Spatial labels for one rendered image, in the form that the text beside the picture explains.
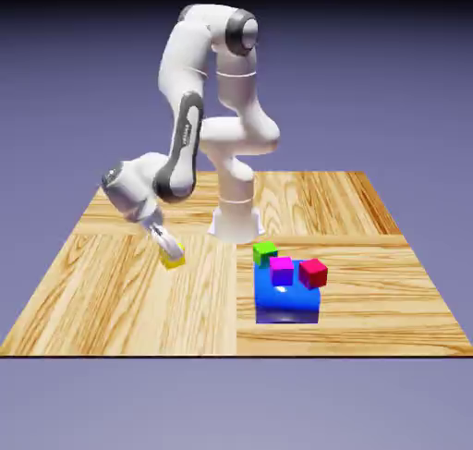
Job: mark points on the small green cube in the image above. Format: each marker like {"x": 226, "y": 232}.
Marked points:
{"x": 264, "y": 250}

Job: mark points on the small yellow cube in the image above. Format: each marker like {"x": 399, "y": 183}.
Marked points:
{"x": 170, "y": 262}

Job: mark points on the small magenta cube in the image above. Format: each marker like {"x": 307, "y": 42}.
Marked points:
{"x": 281, "y": 271}

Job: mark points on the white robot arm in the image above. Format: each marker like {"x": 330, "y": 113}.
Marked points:
{"x": 236, "y": 87}

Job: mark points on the large blue box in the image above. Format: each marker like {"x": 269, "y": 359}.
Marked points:
{"x": 286, "y": 300}

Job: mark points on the small red cube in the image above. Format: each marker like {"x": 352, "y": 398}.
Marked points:
{"x": 313, "y": 273}

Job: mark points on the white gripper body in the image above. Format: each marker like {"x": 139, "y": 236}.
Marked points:
{"x": 168, "y": 243}

